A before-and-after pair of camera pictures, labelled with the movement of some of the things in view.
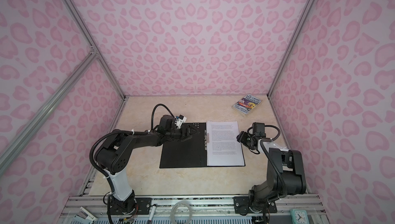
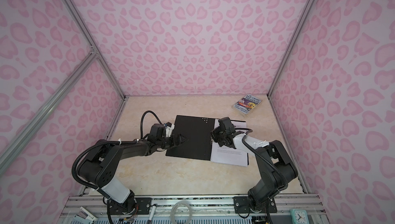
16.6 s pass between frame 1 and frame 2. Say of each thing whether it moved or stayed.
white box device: stayed
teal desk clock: stayed
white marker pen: stayed
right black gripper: moved
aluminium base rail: stayed
